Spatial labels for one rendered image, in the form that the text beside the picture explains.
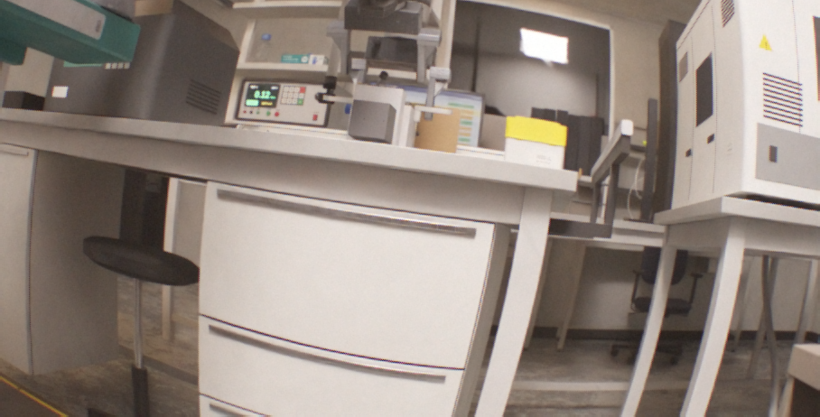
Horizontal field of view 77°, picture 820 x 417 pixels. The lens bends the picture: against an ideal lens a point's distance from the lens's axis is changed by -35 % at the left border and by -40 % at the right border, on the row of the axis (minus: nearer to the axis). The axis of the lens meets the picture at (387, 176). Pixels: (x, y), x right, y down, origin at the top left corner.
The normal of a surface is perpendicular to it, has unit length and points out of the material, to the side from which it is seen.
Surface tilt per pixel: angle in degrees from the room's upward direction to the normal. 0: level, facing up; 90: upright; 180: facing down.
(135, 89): 90
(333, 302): 90
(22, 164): 90
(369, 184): 90
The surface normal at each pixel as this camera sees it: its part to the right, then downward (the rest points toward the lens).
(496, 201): -0.20, -0.08
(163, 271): 0.64, 0.05
